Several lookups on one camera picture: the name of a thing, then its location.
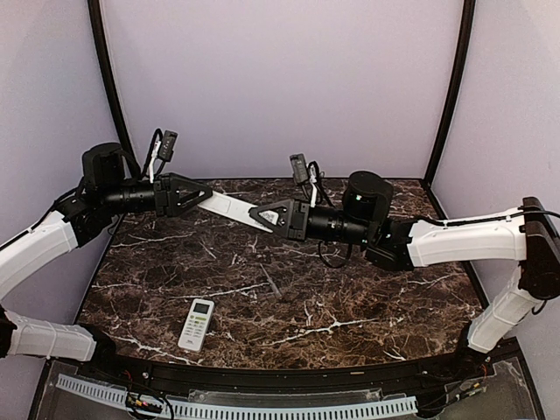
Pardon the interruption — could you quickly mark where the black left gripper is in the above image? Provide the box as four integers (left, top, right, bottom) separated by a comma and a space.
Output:
101, 171, 213, 217

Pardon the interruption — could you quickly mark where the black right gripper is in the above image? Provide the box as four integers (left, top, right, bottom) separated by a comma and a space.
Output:
249, 197, 373, 246

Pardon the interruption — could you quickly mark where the white KT-16 remote control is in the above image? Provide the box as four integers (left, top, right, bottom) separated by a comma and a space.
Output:
198, 191, 272, 233

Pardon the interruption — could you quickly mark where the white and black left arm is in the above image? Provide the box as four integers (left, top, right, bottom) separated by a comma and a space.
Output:
1, 143, 213, 382

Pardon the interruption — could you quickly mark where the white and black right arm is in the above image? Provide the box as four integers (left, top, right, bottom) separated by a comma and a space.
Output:
248, 171, 559, 380

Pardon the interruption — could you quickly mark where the white remote with green buttons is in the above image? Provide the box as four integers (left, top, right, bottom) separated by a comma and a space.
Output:
178, 298, 214, 352

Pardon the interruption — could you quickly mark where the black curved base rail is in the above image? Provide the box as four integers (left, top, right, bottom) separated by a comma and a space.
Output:
78, 353, 494, 395

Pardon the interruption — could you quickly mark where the white slotted cable duct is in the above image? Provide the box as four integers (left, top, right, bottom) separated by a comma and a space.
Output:
55, 374, 417, 420

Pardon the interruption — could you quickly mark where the right black frame post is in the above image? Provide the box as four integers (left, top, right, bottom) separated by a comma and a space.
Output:
423, 0, 476, 190

